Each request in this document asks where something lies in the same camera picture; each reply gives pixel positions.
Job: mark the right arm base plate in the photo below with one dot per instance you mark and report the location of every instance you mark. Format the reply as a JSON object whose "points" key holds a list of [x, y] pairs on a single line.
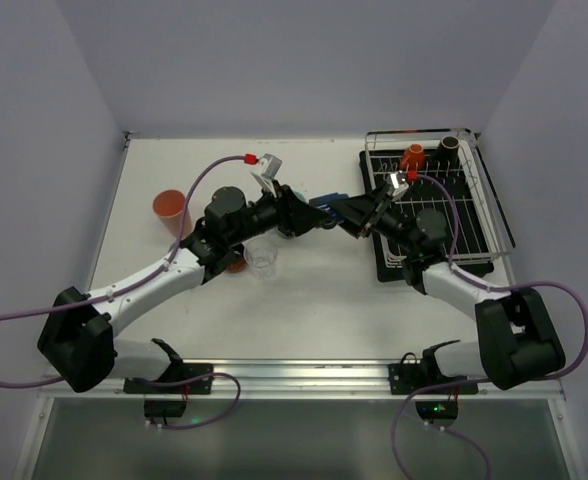
{"points": [[412, 373]]}

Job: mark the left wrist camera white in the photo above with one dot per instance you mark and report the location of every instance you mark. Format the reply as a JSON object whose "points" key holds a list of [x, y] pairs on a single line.
{"points": [[263, 169]]}

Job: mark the blue cup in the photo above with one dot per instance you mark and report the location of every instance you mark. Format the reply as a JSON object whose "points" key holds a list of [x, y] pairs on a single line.
{"points": [[323, 202]]}

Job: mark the orange cup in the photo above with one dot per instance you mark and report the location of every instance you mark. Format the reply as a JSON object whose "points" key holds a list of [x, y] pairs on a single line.
{"points": [[413, 158]]}

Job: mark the black cup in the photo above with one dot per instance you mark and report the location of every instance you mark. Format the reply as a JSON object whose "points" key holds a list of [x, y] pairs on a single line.
{"points": [[447, 149]]}

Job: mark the aluminium mounting rail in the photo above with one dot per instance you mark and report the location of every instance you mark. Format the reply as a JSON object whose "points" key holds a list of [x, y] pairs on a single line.
{"points": [[304, 380]]}

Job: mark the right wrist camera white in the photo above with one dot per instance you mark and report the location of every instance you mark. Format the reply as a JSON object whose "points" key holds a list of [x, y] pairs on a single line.
{"points": [[399, 182]]}

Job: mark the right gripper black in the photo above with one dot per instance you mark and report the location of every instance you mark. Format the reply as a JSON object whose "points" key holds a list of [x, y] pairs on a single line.
{"points": [[374, 216]]}

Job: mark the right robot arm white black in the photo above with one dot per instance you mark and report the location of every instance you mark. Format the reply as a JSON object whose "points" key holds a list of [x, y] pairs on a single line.
{"points": [[515, 338]]}

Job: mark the black drip tray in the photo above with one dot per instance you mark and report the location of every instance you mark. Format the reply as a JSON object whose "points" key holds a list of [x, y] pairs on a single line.
{"points": [[374, 250]]}

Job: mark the wire dish rack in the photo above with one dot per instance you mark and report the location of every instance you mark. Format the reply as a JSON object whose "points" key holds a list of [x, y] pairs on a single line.
{"points": [[501, 239]]}

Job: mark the red glazed round cup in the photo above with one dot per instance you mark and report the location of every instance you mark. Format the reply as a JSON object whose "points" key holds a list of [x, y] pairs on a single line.
{"points": [[237, 266]]}

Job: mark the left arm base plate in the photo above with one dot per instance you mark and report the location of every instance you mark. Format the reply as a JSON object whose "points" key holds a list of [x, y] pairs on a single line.
{"points": [[176, 373]]}

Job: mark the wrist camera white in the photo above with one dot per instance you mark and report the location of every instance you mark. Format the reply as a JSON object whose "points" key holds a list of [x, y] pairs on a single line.
{"points": [[399, 182], [263, 169]]}

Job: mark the clear glass cup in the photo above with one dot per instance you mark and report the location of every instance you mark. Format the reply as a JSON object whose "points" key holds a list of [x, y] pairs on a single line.
{"points": [[261, 256]]}

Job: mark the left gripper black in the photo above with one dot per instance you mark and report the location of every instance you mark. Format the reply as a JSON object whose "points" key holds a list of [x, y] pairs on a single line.
{"points": [[285, 214]]}

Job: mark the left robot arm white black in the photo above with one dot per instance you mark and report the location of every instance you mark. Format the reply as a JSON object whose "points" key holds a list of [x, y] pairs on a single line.
{"points": [[82, 339]]}

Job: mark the pink plastic cup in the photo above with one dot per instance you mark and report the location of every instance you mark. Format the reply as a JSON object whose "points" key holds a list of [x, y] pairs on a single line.
{"points": [[169, 207]]}

